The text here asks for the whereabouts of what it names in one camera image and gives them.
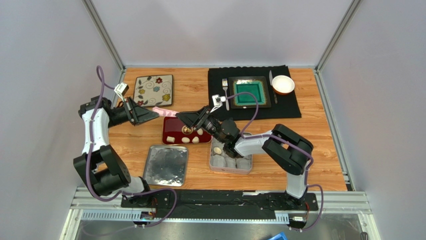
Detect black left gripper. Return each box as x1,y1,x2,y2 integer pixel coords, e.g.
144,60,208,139
107,97,159,129

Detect pink handled metal tongs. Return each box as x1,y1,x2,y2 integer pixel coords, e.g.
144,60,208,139
152,106,178,118

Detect red lacquer tray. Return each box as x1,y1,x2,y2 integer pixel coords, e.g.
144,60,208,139
161,117,213,145

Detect white rectangular chocolate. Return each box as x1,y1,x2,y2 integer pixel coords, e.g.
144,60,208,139
166,136,176,143

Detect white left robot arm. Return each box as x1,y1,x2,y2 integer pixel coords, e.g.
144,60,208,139
73,96,159,197

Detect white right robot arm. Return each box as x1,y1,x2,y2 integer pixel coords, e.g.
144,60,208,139
175,106,314,200

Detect white heart chocolate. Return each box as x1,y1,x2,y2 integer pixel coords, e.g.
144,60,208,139
191,136,200,144

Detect floral square plate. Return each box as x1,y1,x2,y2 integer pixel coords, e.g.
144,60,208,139
133,74,174,107

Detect silver fork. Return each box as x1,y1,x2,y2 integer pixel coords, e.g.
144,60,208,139
222,78,230,111

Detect pink metal tin box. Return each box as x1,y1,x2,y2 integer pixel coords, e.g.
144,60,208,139
209,138,253,175

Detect silver tin lid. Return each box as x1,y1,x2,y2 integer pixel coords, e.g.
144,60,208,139
143,145,189,187

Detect green square plate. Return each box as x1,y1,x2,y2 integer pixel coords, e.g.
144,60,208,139
228,76,272,109

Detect silver knife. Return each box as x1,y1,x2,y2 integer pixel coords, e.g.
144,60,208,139
268,69,278,104

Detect white orange bowl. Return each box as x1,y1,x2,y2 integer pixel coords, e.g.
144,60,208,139
271,75,295,95

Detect blue plastic object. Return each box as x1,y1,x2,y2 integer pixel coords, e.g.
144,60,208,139
267,232,288,240

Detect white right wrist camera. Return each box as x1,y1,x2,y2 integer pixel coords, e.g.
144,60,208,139
210,94,227,113

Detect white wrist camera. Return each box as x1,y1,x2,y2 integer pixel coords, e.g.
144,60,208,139
114,82,129,100
210,94,227,113

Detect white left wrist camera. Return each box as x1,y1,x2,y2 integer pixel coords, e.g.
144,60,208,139
114,82,129,100

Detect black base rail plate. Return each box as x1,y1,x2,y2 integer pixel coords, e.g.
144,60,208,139
120,189,319,220

